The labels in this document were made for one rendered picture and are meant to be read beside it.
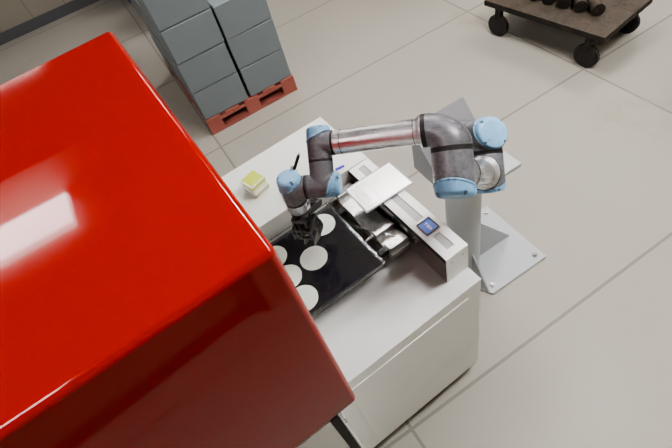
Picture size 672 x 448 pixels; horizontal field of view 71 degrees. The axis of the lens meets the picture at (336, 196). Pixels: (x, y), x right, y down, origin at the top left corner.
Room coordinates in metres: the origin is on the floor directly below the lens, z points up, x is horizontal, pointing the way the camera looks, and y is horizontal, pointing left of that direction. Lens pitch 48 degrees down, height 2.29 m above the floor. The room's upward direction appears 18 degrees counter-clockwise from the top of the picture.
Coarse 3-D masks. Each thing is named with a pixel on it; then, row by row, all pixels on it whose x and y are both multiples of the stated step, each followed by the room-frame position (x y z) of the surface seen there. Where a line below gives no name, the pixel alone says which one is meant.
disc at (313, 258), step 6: (312, 246) 1.04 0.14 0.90; (318, 246) 1.03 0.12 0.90; (306, 252) 1.02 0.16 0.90; (312, 252) 1.01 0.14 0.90; (318, 252) 1.00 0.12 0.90; (324, 252) 1.00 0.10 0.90; (300, 258) 1.00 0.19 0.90; (306, 258) 1.00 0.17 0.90; (312, 258) 0.99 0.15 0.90; (318, 258) 0.98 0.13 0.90; (324, 258) 0.97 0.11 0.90; (306, 264) 0.97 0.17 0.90; (312, 264) 0.96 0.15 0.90; (318, 264) 0.96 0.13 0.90
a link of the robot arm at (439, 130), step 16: (320, 128) 1.10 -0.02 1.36; (352, 128) 1.06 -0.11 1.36; (368, 128) 1.03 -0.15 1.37; (384, 128) 1.01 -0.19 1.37; (400, 128) 0.98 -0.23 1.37; (416, 128) 0.96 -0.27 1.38; (432, 128) 0.93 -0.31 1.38; (448, 128) 0.91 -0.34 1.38; (464, 128) 0.91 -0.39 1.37; (320, 144) 1.06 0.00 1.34; (336, 144) 1.04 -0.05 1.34; (352, 144) 1.02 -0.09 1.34; (368, 144) 1.00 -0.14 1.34; (384, 144) 0.98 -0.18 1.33; (400, 144) 0.96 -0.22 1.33; (416, 144) 0.95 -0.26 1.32; (432, 144) 0.91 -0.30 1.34; (448, 144) 0.88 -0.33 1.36; (320, 160) 1.03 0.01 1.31
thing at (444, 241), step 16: (368, 160) 1.31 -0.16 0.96; (400, 192) 1.10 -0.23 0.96; (400, 208) 1.03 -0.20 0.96; (416, 208) 1.01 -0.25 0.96; (416, 224) 0.95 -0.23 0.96; (432, 240) 0.86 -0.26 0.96; (448, 240) 0.85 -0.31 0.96; (448, 256) 0.79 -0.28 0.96; (464, 256) 0.80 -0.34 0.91; (448, 272) 0.78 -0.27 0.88
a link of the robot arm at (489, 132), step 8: (480, 120) 1.16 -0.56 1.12; (488, 120) 1.15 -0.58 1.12; (496, 120) 1.15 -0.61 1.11; (472, 128) 1.17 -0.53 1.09; (480, 128) 1.13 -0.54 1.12; (488, 128) 1.13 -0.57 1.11; (496, 128) 1.13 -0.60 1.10; (504, 128) 1.12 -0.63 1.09; (472, 136) 1.14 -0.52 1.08; (480, 136) 1.11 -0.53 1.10; (488, 136) 1.11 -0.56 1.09; (496, 136) 1.10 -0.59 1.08; (504, 136) 1.10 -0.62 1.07; (480, 144) 1.11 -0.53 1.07; (488, 144) 1.08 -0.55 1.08; (496, 144) 1.08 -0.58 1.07; (480, 152) 1.09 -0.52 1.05; (488, 152) 1.08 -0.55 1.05; (496, 152) 1.07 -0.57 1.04
